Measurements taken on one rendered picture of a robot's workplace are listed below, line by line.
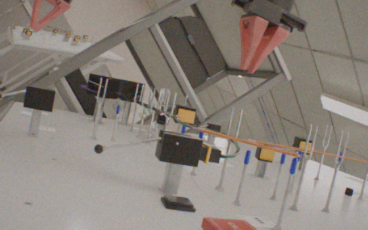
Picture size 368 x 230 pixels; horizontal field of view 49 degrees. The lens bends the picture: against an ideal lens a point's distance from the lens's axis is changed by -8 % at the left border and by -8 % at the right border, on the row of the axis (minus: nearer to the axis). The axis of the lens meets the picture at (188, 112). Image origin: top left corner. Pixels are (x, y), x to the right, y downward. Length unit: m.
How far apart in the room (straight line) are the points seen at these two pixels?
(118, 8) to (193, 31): 6.67
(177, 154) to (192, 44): 1.12
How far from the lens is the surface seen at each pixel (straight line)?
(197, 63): 1.70
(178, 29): 1.68
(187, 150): 0.60
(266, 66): 1.89
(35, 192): 0.52
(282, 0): 0.61
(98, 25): 8.26
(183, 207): 0.56
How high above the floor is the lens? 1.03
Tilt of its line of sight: 13 degrees up
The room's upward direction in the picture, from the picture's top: 58 degrees clockwise
